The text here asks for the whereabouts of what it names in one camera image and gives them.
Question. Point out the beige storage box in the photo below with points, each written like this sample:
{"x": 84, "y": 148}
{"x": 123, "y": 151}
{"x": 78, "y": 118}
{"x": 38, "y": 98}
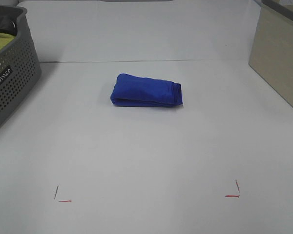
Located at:
{"x": 271, "y": 54}

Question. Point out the grey perforated plastic basket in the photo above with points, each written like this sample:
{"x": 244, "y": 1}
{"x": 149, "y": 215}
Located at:
{"x": 19, "y": 65}

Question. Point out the blue microfiber towel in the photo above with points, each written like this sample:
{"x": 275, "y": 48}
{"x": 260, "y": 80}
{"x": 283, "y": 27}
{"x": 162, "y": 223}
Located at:
{"x": 132, "y": 91}

